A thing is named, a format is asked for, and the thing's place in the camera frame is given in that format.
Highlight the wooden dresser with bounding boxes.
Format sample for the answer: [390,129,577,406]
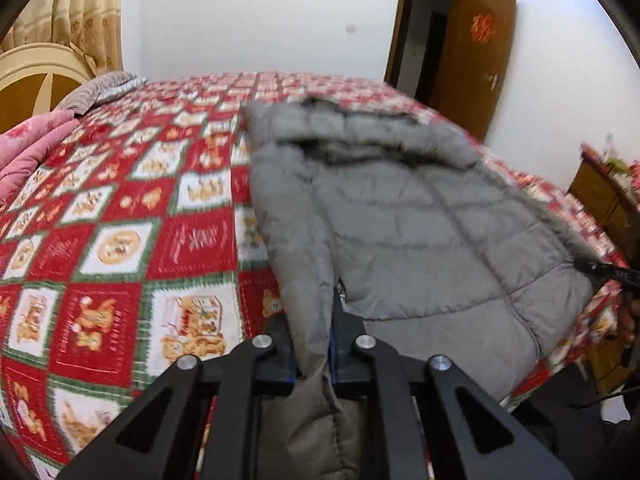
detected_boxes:
[567,152,640,256]

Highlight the red paper door decoration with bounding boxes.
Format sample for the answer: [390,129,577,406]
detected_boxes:
[470,12,496,43]

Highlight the pink folded blanket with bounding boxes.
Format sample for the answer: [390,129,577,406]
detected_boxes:
[0,110,81,201]

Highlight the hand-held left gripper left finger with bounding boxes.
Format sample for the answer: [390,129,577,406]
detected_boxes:
[55,310,301,480]

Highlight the brown wooden door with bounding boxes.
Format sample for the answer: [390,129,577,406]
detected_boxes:
[429,0,517,143]

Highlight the dark wooden door frame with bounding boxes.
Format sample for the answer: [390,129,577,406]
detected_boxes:
[384,0,471,106]

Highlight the beige curtain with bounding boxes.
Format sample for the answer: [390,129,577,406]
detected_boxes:
[0,0,126,78]

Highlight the cream and wood headboard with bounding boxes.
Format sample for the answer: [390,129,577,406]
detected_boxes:
[0,42,96,133]

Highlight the striped pillow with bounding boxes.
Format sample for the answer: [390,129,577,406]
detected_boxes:
[52,71,138,113]

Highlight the person's right hand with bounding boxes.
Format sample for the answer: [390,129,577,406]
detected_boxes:
[617,296,640,348]

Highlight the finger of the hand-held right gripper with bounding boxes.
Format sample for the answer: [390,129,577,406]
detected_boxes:
[574,257,640,292]

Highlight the grey puffer jacket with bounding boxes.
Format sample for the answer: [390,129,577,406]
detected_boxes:
[242,95,608,480]

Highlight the red patterned bedspread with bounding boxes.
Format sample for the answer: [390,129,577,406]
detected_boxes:
[0,71,631,480]

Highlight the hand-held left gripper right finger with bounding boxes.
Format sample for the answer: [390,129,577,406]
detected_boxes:
[327,292,576,480]

